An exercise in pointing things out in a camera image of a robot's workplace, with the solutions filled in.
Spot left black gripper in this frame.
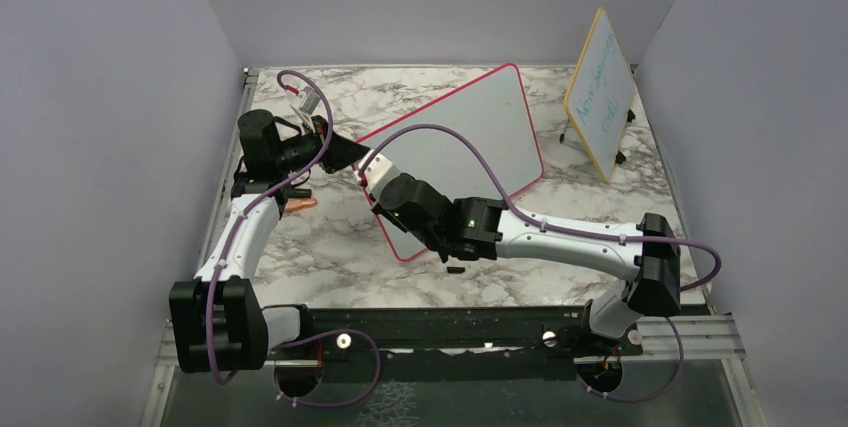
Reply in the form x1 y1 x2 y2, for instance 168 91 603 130
275 114 371 174

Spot pink framed whiteboard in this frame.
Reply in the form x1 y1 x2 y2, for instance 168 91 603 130
351 62 546 263

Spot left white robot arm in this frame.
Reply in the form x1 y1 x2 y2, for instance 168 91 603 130
169 110 369 374

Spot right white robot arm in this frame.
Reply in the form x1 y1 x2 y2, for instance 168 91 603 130
363 169 681 354

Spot yellow framed whiteboard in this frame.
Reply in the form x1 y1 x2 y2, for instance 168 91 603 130
559 7 637 181

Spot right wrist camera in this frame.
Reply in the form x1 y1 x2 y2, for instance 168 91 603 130
354 149 402 203

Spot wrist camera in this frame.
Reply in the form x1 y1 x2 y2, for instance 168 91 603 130
292 87 322 132
354 149 402 203

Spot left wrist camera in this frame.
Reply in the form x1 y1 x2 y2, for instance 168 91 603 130
292 87 322 132

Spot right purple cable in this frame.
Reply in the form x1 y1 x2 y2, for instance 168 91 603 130
357 123 722 405

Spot black mounting rail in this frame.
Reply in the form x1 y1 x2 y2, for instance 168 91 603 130
267 307 643 383

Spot aluminium frame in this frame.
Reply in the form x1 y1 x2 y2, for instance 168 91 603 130
139 68 261 426

